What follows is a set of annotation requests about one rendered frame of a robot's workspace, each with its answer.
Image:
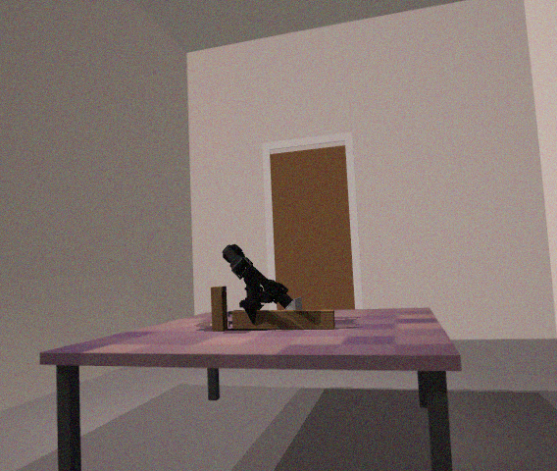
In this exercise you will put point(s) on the wooden post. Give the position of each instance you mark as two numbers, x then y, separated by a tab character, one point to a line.
219	309

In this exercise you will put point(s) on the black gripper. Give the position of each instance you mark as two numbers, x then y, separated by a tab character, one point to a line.
251	303

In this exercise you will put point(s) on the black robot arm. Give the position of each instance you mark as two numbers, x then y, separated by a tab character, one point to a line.
243	267

